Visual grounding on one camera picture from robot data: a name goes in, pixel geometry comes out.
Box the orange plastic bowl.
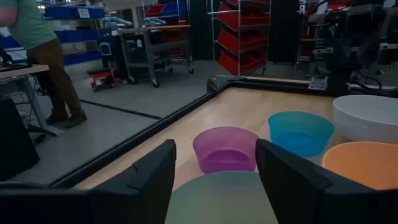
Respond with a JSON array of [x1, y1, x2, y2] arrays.
[[322, 141, 398, 191]]

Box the black box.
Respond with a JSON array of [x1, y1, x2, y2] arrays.
[[0, 98, 40, 182]]

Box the person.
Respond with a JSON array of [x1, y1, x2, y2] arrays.
[[0, 0, 88, 129]]

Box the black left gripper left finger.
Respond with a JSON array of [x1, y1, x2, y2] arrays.
[[88, 139, 177, 224]]

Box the blue translucent plastic bowl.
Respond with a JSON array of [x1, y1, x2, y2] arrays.
[[267, 111, 336, 158]]

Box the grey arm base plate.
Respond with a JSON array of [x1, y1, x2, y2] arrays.
[[307, 75, 329, 91]]

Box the wire rack with red bins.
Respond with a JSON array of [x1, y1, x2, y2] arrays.
[[207, 0, 271, 78]]

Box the black floor machine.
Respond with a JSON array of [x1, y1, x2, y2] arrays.
[[98, 34, 129, 81]]

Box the grey metal rolling cart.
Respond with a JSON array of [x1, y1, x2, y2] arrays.
[[117, 24, 195, 88]]

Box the red low rolling stool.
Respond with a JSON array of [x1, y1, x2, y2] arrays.
[[86, 68, 116, 91]]

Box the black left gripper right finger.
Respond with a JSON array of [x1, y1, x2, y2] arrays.
[[254, 138, 333, 224]]

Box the blue storage bin shelf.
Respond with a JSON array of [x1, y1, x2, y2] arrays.
[[0, 4, 106, 66]]

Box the white plastic bowl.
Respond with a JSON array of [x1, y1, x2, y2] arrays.
[[333, 95, 398, 145]]

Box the pale green plastic bowl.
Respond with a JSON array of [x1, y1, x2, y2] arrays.
[[164, 170, 279, 224]]

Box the black cable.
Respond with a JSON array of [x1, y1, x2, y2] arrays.
[[349, 73, 384, 91]]

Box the wooden top desk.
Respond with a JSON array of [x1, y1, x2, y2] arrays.
[[0, 64, 65, 138]]

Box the purple translucent plastic bowl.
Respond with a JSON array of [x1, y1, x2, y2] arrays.
[[192, 126, 261, 174]]

